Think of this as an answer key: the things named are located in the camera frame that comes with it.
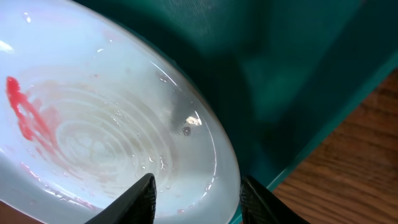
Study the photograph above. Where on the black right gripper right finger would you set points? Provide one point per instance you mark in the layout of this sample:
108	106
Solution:
260	206

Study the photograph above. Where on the teal plastic tray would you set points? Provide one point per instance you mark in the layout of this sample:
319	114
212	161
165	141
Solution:
305	89

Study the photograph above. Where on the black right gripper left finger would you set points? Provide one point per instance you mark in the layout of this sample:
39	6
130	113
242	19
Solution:
135	206

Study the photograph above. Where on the light blue plate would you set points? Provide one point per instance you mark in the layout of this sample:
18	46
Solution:
87	109

